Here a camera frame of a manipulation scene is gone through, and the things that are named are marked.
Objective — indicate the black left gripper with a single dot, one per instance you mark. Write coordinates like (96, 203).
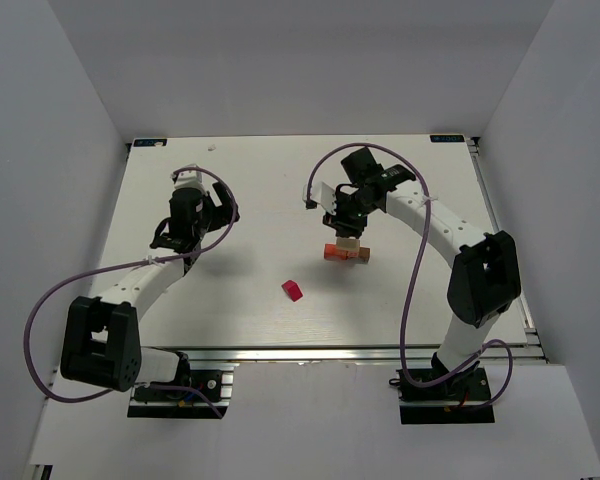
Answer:
(169, 240)

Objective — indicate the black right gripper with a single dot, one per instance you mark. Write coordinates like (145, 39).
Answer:
(346, 223)

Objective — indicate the cream rectangular wood block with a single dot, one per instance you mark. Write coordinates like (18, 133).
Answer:
(348, 244)

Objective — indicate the red-orange rectangular block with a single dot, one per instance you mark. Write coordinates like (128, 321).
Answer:
(332, 253)

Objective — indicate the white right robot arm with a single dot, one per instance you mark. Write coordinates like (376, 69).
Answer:
(485, 278)

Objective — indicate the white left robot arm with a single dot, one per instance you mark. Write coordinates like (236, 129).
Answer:
(102, 344)

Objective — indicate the brown rectangular block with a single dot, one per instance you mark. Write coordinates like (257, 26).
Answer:
(364, 255)

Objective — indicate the red roof-shaped block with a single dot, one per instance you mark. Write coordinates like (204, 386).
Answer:
(292, 290)

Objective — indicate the blue label left corner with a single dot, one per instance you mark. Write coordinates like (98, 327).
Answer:
(149, 143)

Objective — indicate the blue label corner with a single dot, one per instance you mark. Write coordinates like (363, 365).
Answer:
(447, 138)
(149, 143)

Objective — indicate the blue label right corner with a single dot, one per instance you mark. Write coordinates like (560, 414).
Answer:
(447, 138)

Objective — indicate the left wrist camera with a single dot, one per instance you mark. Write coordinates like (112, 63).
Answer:
(188, 177)

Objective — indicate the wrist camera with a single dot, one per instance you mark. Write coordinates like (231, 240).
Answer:
(188, 177)
(320, 195)

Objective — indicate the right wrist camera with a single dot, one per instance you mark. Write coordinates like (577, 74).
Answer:
(320, 195)

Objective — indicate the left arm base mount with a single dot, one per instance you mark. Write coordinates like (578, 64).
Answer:
(200, 390)

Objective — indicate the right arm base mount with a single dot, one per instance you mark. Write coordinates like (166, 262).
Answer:
(459, 401)

